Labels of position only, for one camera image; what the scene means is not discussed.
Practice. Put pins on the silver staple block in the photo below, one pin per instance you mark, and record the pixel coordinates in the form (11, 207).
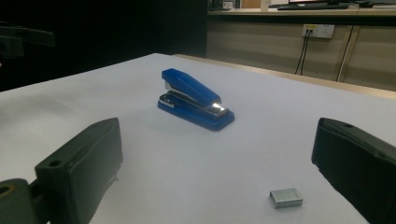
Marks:
(286, 197)

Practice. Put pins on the black curtain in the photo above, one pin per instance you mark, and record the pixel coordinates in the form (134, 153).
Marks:
(109, 28)

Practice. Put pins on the blue stapler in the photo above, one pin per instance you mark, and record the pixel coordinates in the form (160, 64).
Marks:
(193, 90)

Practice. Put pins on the black computer mouse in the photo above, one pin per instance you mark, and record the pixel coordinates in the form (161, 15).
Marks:
(366, 4)

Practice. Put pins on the white wall socket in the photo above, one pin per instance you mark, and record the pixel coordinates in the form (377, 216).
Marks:
(323, 31)

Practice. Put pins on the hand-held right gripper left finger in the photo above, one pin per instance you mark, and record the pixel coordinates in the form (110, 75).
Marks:
(84, 161)

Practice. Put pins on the white table sheet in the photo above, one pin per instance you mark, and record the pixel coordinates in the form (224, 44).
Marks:
(193, 161)

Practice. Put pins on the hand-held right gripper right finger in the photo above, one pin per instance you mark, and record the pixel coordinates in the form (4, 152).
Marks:
(358, 161)

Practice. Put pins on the black keyboard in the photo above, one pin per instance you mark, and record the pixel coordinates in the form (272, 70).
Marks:
(313, 6)

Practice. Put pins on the wooden office desk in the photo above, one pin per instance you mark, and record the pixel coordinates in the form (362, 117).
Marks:
(373, 62)

